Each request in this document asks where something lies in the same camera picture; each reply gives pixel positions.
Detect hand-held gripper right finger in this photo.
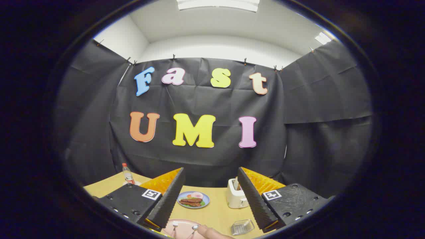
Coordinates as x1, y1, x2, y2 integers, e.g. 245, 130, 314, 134
237, 167, 332, 233

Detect small ceiling light panel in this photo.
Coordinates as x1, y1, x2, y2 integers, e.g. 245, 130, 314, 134
314, 32, 332, 45

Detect pink plate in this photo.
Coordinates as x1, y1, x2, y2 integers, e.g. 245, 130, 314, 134
162, 219, 208, 239

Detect clear water bottle red cap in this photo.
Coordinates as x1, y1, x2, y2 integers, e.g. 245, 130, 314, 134
122, 163, 135, 185

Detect blue plate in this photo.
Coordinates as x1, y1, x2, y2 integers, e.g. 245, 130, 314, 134
177, 191, 210, 209

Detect metal wire cutlery basket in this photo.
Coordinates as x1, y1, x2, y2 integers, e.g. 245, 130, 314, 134
231, 219, 255, 236

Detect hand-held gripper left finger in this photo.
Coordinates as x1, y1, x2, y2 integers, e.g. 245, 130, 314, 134
96, 167, 186, 233

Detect white toaster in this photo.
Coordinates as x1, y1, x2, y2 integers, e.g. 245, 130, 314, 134
226, 178, 249, 209

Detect large ceiling light panel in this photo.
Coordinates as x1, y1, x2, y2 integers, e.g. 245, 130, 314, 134
176, 0, 260, 13

